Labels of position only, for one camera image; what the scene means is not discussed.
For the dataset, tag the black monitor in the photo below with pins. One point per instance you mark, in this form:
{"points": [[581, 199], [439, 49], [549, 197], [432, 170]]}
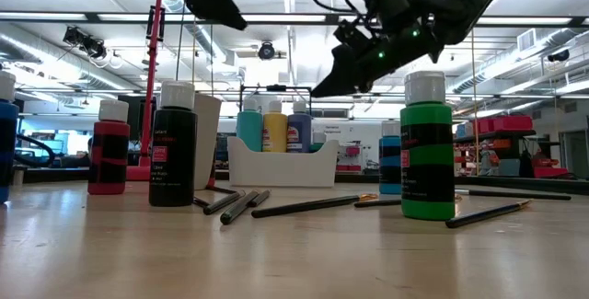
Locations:
{"points": [[133, 119]]}

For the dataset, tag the white cup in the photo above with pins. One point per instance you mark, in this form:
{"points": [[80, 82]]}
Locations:
{"points": [[207, 129]]}

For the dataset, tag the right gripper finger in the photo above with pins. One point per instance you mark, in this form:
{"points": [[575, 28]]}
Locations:
{"points": [[349, 73]]}

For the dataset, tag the small black paint bottle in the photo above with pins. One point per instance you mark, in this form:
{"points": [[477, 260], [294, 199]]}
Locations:
{"points": [[172, 175]]}

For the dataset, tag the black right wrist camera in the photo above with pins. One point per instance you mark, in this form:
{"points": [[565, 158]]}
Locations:
{"points": [[389, 4]]}

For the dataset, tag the red storage bin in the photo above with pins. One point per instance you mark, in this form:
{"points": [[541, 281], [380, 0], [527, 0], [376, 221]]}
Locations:
{"points": [[506, 124]]}

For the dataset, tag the red tool rack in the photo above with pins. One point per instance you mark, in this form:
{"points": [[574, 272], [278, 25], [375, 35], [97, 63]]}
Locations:
{"points": [[352, 151]]}

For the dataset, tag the black ceiling-mounted device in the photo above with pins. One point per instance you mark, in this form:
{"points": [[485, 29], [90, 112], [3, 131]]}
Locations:
{"points": [[87, 46]]}

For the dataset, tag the silver ceiling air duct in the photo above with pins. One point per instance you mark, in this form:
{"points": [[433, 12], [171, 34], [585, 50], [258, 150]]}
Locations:
{"points": [[557, 39], [27, 55]]}

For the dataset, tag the black ceiling camera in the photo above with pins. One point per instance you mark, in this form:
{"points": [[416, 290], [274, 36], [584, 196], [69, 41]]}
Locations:
{"points": [[266, 51]]}

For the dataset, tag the black dome camera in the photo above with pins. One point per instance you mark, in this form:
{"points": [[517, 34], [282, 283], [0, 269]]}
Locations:
{"points": [[559, 55]]}

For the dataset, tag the white cylinder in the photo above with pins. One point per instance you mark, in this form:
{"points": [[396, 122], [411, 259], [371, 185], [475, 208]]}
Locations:
{"points": [[18, 178]]}

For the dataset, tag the small blue paint bottle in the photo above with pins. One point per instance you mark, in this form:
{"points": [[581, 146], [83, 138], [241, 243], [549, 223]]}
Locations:
{"points": [[7, 152], [390, 145]]}

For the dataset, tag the red desk lamp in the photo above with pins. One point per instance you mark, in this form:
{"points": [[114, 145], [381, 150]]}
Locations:
{"points": [[152, 83]]}

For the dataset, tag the large yellow paint bottle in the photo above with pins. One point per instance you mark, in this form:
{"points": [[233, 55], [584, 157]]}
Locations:
{"points": [[275, 129]]}

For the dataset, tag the large cyan paint bottle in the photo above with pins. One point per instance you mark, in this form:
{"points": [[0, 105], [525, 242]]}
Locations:
{"points": [[249, 129]]}

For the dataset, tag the small green paint bottle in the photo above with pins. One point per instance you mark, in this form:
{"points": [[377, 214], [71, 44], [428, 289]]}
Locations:
{"points": [[428, 119]]}

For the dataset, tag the storage shelf unit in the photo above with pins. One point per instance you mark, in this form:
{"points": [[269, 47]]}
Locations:
{"points": [[494, 134]]}

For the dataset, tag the large purple paint bottle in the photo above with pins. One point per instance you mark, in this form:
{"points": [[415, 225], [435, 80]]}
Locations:
{"points": [[301, 124]]}

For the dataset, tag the white plastic bin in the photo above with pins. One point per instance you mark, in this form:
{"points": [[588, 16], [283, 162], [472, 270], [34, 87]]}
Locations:
{"points": [[280, 170]]}

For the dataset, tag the small teal paint bottle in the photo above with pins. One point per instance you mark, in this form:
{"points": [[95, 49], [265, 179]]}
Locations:
{"points": [[318, 138]]}

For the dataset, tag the black paintbrush white bristles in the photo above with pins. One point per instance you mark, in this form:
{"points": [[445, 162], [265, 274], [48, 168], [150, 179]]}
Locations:
{"points": [[515, 194]]}

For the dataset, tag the black metal frame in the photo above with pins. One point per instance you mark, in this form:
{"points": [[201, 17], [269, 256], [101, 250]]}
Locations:
{"points": [[276, 87]]}

